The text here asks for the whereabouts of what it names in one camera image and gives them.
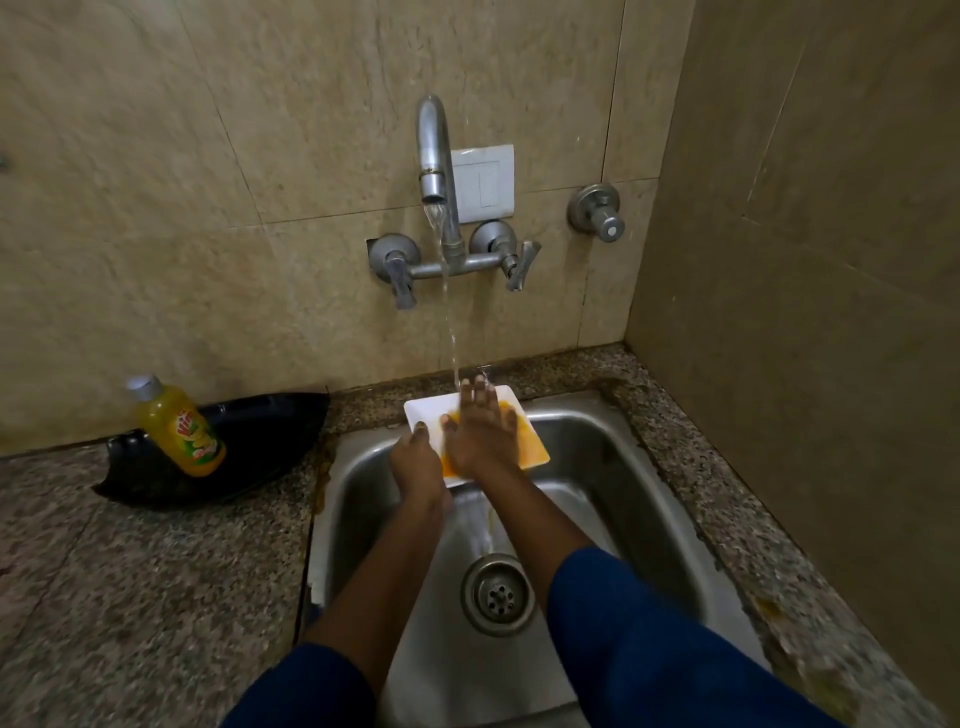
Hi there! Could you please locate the stainless steel sink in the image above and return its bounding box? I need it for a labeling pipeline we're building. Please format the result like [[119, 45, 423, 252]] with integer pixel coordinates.
[[299, 389, 774, 728]]

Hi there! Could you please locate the steel sink drain strainer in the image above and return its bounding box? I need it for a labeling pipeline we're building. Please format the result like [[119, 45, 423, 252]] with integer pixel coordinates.
[[459, 553, 538, 639]]

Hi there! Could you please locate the person's right hand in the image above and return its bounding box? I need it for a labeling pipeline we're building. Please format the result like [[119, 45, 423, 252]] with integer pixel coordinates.
[[439, 374, 523, 482]]

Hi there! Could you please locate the steel wall faucet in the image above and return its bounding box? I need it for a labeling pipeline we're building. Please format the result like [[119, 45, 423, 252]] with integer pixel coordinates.
[[365, 93, 543, 312]]

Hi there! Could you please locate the yellow dish soap bottle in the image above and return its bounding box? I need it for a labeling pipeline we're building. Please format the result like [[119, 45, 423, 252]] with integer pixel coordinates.
[[125, 374, 228, 479]]

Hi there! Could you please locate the white rectangular plate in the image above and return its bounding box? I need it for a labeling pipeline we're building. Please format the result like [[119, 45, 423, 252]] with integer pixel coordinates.
[[403, 384, 552, 490]]

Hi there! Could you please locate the person's left forearm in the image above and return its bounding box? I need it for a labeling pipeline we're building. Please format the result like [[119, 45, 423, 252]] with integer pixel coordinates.
[[221, 498, 451, 728]]

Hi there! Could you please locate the black leaf-shaped tray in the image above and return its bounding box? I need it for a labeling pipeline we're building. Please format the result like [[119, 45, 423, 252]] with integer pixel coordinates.
[[91, 391, 331, 513]]

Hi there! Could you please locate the white switch plate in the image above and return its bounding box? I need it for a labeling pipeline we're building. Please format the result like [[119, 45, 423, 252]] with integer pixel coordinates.
[[449, 143, 517, 225]]

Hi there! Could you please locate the person's left hand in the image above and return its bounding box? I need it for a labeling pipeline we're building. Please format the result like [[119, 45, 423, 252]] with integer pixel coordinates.
[[388, 422, 454, 512]]

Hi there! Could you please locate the steel wall valve knob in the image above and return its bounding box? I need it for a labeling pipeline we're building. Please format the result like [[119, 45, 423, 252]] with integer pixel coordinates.
[[566, 182, 627, 244]]

